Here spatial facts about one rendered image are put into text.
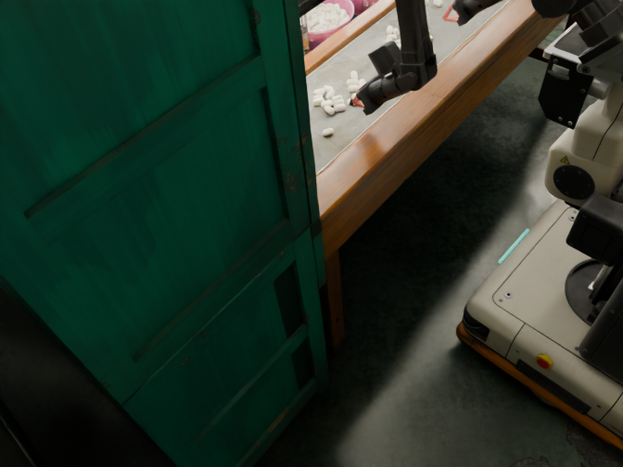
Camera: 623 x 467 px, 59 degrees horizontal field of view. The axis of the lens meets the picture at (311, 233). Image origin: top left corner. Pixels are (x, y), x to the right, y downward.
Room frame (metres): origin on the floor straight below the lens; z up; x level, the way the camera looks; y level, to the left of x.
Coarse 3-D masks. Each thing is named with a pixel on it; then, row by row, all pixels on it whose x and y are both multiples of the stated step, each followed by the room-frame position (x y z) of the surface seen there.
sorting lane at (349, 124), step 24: (432, 0) 1.79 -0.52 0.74; (504, 0) 1.73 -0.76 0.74; (384, 24) 1.68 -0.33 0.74; (432, 24) 1.64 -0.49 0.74; (456, 24) 1.62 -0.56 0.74; (480, 24) 1.61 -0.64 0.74; (360, 48) 1.56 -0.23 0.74; (456, 48) 1.49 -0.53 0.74; (312, 72) 1.46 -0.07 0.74; (336, 72) 1.44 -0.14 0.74; (360, 72) 1.43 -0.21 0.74; (312, 96) 1.34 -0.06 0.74; (312, 120) 1.23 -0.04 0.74; (336, 120) 1.22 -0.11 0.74; (360, 120) 1.21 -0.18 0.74; (312, 144) 1.13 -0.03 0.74; (336, 144) 1.12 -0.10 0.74
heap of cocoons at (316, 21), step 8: (320, 8) 1.82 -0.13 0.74; (328, 8) 1.82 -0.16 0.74; (336, 8) 1.81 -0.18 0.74; (312, 16) 1.78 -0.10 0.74; (320, 16) 1.77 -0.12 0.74; (328, 16) 1.77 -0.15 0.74; (336, 16) 1.76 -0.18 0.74; (344, 16) 1.76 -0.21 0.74; (312, 24) 1.74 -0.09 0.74; (320, 24) 1.72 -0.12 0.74; (328, 24) 1.71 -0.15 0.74; (336, 24) 1.73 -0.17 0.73; (312, 40) 1.65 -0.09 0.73
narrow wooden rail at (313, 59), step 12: (384, 0) 1.79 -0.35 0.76; (372, 12) 1.72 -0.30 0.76; (384, 12) 1.73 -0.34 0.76; (348, 24) 1.67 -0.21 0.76; (360, 24) 1.66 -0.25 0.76; (372, 24) 1.68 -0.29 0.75; (336, 36) 1.60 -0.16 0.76; (348, 36) 1.59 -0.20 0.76; (324, 48) 1.54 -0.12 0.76; (336, 48) 1.55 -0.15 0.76; (312, 60) 1.49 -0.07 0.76; (324, 60) 1.51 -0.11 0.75
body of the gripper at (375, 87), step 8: (376, 80) 1.17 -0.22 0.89; (368, 88) 1.15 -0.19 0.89; (376, 88) 1.12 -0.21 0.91; (360, 96) 1.12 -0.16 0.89; (368, 96) 1.13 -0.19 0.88; (376, 96) 1.11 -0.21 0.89; (384, 96) 1.10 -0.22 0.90; (368, 104) 1.11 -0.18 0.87; (376, 104) 1.12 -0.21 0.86; (368, 112) 1.10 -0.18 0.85
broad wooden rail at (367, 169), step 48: (528, 0) 1.67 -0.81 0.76; (480, 48) 1.44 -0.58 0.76; (528, 48) 1.61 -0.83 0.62; (432, 96) 1.24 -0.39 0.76; (480, 96) 1.39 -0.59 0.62; (384, 144) 1.07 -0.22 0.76; (432, 144) 1.19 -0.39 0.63; (336, 192) 0.92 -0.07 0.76; (384, 192) 1.03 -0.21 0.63; (336, 240) 0.88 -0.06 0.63
